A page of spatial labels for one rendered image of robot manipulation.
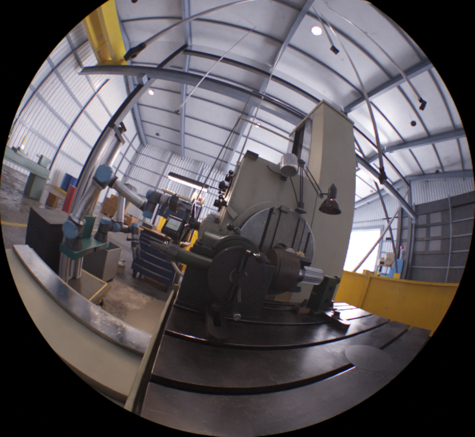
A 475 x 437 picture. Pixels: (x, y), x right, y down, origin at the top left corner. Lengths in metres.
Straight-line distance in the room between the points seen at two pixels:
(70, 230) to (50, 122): 9.13
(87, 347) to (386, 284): 2.90
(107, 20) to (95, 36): 1.27
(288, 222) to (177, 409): 1.00
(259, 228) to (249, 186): 0.30
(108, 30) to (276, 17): 6.03
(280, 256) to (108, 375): 0.81
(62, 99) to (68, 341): 9.99
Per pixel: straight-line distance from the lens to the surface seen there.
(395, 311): 2.66
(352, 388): 0.50
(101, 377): 0.67
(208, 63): 9.53
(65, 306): 0.87
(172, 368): 0.37
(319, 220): 1.34
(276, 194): 1.14
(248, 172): 1.11
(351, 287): 3.04
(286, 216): 1.02
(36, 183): 5.99
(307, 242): 1.13
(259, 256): 0.37
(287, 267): 0.69
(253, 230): 0.94
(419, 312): 2.58
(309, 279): 0.86
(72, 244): 1.31
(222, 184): 1.32
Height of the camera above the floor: 1.29
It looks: 14 degrees up
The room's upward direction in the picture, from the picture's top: 18 degrees clockwise
